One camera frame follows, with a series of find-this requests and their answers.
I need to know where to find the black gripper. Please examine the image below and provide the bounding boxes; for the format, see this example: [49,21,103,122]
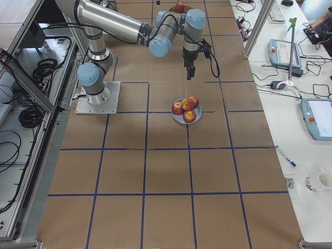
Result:
[182,47,201,80]

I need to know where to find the red yellow apple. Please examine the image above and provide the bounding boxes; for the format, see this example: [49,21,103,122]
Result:
[181,98,195,111]

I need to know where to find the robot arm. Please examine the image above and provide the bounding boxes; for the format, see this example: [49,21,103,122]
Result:
[56,1,205,107]

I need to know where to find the red apple plate back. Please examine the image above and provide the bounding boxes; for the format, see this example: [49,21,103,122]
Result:
[188,95,199,109]

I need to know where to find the red apple plate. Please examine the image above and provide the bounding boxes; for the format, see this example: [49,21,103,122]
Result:
[171,101,184,115]
[182,110,197,123]
[188,95,199,109]

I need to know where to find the red apple plate front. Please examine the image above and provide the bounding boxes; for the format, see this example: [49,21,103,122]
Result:
[171,101,184,115]

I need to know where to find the red apple plate outer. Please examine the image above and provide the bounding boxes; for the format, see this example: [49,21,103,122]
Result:
[182,110,197,123]

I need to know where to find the light blue plate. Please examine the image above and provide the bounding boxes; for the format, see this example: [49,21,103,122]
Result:
[171,95,202,124]

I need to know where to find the dark red apple in basket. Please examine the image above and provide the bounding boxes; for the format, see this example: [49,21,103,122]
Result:
[174,2,185,13]

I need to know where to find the teach pendant far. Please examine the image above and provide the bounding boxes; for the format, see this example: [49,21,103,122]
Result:
[268,39,302,68]

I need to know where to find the teach pendant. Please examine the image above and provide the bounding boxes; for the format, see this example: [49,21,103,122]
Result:
[300,98,331,141]
[268,39,302,68]

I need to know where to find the white keyboard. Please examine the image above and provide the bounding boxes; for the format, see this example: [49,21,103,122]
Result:
[269,1,285,24]

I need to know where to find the green tipped grabber stick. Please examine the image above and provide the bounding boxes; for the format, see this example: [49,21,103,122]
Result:
[285,17,297,87]

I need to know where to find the teach pendant near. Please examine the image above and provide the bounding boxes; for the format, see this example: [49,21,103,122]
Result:
[300,98,331,141]

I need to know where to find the blue white pen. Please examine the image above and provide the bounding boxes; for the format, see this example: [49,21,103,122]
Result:
[275,145,297,167]

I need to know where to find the white mug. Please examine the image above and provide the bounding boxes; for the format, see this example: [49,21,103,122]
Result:
[305,168,331,192]

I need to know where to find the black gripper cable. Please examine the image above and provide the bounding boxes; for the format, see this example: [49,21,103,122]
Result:
[199,38,220,78]

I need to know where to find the aluminium profile post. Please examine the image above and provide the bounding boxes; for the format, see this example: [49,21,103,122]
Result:
[242,0,274,59]

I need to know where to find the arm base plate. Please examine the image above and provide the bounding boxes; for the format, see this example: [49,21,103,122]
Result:
[75,81,121,115]

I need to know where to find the coiled black cables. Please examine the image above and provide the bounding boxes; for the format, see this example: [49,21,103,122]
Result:
[32,36,72,92]

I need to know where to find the aluminium frame rack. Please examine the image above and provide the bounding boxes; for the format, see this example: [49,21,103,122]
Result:
[1,1,87,245]

